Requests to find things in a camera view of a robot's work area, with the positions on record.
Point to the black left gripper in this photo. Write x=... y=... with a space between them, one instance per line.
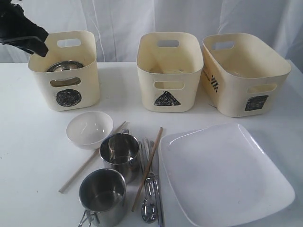
x=19 y=31

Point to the stainless steel bowl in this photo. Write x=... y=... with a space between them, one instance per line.
x=64 y=66

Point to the white round bowl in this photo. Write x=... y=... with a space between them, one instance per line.
x=89 y=129

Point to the wooden chopstick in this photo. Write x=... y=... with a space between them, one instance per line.
x=87 y=162
x=147 y=168

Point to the steel mug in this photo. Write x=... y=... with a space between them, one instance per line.
x=120 y=152
x=103 y=195

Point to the steel mug front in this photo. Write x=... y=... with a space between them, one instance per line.
x=103 y=195

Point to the cream bin with circle mark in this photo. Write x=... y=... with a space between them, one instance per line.
x=68 y=75

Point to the cream bin with triangle mark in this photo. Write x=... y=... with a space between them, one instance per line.
x=169 y=67

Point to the steel fork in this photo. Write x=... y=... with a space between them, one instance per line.
x=150 y=183

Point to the steel spoon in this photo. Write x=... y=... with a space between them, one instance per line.
x=148 y=210

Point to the cream bin with square mark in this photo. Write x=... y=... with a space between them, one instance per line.
x=242 y=74

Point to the steel knife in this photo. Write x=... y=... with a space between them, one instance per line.
x=159 y=201

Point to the white square plate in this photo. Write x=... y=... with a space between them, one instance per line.
x=221 y=177

